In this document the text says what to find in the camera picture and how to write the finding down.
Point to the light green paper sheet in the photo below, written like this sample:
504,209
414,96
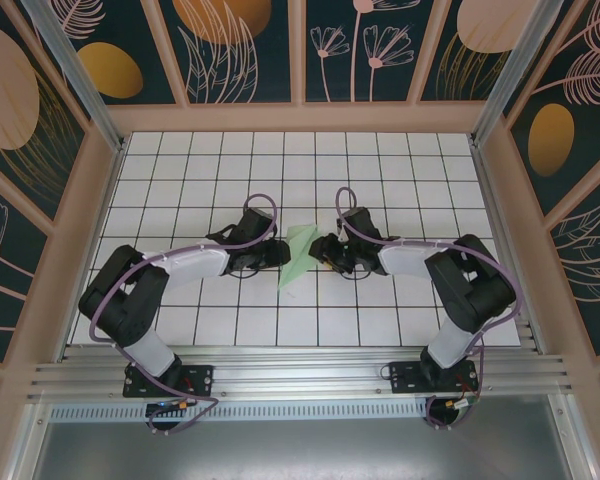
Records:
300,245

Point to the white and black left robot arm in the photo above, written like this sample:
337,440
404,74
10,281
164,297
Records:
195,265

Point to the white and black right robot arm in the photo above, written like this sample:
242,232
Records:
405,257

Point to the white grid mat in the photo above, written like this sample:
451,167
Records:
380,175

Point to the grey metal plate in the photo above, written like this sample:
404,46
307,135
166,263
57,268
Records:
300,450

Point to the small circuit board with plug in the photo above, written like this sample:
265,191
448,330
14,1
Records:
172,406
462,403

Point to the aluminium rail frame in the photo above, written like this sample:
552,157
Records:
300,370

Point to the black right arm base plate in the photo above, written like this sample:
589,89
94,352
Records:
405,377

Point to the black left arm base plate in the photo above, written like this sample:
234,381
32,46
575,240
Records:
200,380

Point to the aluminium corner post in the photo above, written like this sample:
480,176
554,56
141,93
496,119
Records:
510,70
80,75

